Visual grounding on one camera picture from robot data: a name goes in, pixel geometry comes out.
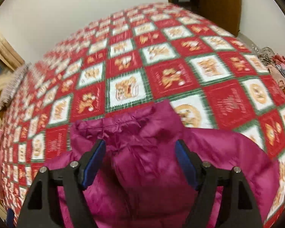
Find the red checkered printed bed sheet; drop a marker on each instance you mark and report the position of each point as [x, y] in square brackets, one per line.
[156, 59]

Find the magenta down jacket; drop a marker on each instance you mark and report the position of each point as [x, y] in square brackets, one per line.
[144, 159]

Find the pile of clothes on floor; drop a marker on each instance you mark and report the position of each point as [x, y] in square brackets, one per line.
[277, 68]

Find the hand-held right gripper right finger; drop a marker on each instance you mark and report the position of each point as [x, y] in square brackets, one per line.
[186, 163]

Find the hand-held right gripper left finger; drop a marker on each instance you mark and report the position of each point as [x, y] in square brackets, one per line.
[95, 161]

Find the grey patterned pillow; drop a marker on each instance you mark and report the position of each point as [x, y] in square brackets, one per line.
[11, 85]

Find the brown wooden door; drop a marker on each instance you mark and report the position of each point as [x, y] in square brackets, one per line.
[218, 7]

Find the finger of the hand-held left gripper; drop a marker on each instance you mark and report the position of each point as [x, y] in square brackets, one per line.
[10, 218]

